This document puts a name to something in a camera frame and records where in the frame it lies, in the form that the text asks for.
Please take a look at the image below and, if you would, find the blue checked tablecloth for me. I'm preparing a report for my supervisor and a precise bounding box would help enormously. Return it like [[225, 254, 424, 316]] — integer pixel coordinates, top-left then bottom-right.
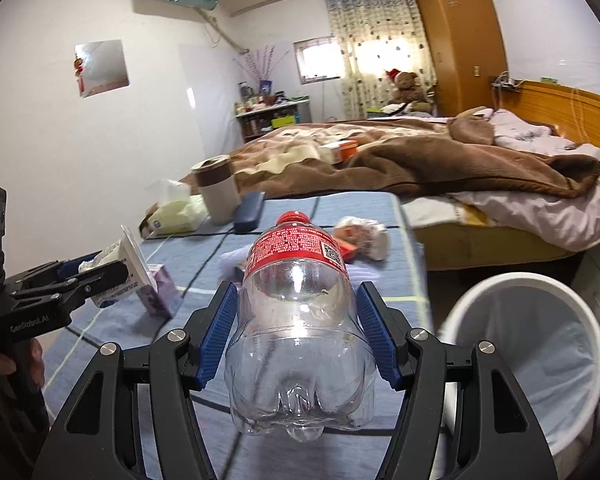
[[40, 191, 433, 480]]

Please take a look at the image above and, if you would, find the power strip with cables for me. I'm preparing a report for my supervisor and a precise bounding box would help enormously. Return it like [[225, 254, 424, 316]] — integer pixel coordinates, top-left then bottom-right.
[[490, 72, 519, 92]]

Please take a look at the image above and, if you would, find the beige and brown tumbler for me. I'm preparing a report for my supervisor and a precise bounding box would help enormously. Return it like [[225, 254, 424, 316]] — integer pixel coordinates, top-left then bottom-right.
[[191, 155, 241, 226]]

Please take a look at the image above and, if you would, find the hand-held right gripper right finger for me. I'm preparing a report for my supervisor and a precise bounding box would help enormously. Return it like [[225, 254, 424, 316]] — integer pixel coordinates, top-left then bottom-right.
[[356, 280, 563, 480]]

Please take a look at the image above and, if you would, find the brown teddy bear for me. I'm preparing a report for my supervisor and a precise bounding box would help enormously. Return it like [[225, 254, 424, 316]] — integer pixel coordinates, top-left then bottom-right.
[[386, 69, 433, 113]]

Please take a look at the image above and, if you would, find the air conditioner pipe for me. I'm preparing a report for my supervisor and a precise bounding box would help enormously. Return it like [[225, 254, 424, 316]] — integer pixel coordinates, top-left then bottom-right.
[[200, 10, 251, 55]]

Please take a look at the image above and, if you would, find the small purple box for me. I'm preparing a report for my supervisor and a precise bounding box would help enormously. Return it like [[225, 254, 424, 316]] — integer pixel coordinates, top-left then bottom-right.
[[136, 264, 183, 318]]

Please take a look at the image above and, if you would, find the clear plastic wrap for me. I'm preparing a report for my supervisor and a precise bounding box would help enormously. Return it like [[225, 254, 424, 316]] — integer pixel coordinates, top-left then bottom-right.
[[217, 246, 258, 281]]

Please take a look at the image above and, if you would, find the brown blanket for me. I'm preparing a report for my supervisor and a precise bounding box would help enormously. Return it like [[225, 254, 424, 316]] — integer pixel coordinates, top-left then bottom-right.
[[180, 107, 600, 200]]

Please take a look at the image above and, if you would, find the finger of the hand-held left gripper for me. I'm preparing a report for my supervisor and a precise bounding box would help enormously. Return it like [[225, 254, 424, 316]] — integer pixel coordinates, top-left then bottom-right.
[[10, 258, 88, 291], [7, 260, 131, 311]]

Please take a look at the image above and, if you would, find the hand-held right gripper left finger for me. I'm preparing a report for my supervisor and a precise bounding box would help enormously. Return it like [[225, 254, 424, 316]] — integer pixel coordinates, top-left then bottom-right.
[[37, 280, 241, 480]]

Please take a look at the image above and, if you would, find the orange and white box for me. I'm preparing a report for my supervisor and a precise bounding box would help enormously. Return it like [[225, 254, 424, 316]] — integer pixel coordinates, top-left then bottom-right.
[[320, 140, 361, 164]]

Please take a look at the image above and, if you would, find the white plastic packet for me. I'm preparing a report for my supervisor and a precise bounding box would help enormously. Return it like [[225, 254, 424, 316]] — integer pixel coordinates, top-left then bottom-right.
[[77, 224, 158, 308]]

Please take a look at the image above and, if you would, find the small window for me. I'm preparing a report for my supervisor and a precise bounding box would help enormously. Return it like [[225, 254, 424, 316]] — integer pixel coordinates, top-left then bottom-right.
[[294, 36, 341, 86]]

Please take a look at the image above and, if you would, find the red box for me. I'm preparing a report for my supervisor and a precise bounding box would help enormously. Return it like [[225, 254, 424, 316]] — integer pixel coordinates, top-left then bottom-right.
[[337, 237, 363, 263]]

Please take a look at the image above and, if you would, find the crumpled plastic wrapper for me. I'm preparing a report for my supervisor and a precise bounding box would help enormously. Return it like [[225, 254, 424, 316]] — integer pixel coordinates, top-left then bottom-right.
[[332, 216, 393, 261]]

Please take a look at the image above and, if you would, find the white trash bin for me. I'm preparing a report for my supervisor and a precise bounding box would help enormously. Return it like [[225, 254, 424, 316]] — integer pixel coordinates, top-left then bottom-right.
[[437, 271, 600, 456]]

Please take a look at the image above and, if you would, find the clear plastic bottle red label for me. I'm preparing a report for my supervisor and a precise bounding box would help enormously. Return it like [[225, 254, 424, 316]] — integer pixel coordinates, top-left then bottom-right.
[[224, 210, 381, 443]]

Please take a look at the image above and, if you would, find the person's left hand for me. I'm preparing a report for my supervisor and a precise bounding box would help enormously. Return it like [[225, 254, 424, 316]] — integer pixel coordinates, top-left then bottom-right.
[[0, 339, 46, 388]]

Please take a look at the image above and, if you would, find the wooden wardrobe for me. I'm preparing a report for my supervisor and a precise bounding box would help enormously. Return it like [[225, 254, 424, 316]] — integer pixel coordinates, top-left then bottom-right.
[[412, 0, 510, 117]]

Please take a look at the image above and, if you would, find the brown cardboard piece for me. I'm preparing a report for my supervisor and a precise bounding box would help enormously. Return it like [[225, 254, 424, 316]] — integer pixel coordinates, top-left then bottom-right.
[[139, 202, 161, 235]]

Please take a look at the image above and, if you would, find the dark blue glasses case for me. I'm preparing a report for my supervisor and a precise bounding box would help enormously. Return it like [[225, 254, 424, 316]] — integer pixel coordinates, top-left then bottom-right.
[[232, 191, 265, 234]]

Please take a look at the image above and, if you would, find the pink quilt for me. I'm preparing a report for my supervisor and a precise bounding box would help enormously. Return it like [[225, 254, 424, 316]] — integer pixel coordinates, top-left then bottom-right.
[[400, 107, 600, 251]]

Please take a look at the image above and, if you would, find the patterned curtain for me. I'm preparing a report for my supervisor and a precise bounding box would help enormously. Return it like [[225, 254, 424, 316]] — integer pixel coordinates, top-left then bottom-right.
[[322, 0, 438, 118]]

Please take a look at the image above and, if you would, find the white shelf unit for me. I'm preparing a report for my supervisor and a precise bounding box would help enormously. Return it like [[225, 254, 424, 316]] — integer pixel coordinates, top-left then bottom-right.
[[235, 97, 313, 143]]

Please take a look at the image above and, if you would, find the wooden bed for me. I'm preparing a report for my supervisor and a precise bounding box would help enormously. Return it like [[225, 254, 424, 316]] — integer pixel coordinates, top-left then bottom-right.
[[180, 79, 600, 273]]

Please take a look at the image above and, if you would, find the pale green tissue pack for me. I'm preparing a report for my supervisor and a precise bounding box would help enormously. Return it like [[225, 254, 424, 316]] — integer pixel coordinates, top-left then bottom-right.
[[139, 179, 208, 238]]

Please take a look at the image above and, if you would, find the dried branch decoration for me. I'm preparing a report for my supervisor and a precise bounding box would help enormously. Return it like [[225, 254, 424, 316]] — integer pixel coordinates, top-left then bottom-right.
[[232, 45, 291, 92]]

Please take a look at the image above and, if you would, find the wall mirror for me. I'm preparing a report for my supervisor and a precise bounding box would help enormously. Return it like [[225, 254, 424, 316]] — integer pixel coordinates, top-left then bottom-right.
[[74, 39, 131, 98]]

